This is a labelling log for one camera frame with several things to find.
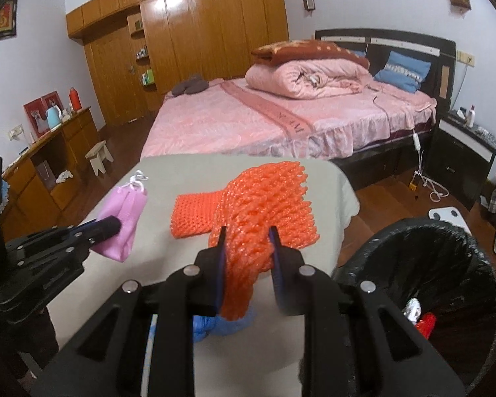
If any pink folded quilt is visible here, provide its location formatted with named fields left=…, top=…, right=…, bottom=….
left=245, top=59, right=375, bottom=100

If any large red photo frame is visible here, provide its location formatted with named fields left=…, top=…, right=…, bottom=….
left=23, top=98, right=51, bottom=135

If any white crumpled paper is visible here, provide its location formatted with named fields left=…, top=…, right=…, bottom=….
left=402, top=298, right=423, bottom=324

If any dark wooden bed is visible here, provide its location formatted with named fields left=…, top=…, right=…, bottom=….
left=315, top=28, right=457, bottom=192

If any small red photo frame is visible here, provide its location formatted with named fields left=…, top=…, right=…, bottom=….
left=41, top=90, right=63, bottom=110

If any white power cable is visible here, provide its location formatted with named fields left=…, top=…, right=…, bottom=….
left=410, top=131, right=450, bottom=202

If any black nightstand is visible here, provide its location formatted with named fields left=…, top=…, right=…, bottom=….
left=429, top=110, right=496, bottom=212

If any orange foam net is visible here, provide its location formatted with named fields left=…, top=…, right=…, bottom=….
left=208, top=161, right=322, bottom=322
left=171, top=192, right=225, bottom=241

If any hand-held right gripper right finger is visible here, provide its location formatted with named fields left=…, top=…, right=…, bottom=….
left=268, top=226, right=466, bottom=397

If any brown red patterned blanket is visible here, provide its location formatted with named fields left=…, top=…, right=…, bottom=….
left=250, top=39, right=370, bottom=69

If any grey paper bag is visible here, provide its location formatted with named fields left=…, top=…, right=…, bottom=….
left=35, top=159, right=55, bottom=191

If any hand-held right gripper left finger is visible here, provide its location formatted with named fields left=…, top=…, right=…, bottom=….
left=31, top=226, right=229, bottom=397

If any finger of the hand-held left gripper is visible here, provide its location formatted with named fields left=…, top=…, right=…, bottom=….
left=0, top=245, right=94, bottom=312
left=6, top=217, right=122, bottom=258

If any dark grey folded clothing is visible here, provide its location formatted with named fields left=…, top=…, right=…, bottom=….
left=171, top=75, right=210, bottom=96

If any light blue kettle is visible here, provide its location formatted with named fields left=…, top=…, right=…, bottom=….
left=45, top=105, right=63, bottom=129

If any small white stool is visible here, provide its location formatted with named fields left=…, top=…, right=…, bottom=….
left=85, top=140, right=113, bottom=176

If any beige table cover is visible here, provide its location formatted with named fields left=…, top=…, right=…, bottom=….
left=45, top=154, right=361, bottom=397

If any pink bed runner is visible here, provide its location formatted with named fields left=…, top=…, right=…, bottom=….
left=220, top=80, right=315, bottom=139

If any blue pillow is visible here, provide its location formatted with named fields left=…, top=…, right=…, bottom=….
left=373, top=51, right=432, bottom=94

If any wooden desk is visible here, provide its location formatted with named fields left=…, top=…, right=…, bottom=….
left=0, top=105, right=102, bottom=241

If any pink bed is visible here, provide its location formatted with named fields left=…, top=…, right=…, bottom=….
left=141, top=76, right=438, bottom=162

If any white bathroom scale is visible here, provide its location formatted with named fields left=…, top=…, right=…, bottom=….
left=427, top=205, right=470, bottom=233

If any black bagged trash bin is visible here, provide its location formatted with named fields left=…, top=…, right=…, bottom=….
left=333, top=217, right=496, bottom=397

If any pink drawstring pouch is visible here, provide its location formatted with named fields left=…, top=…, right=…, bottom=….
left=93, top=170, right=150, bottom=264

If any wooden wardrobe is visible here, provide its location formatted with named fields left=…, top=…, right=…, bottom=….
left=65, top=0, right=290, bottom=127

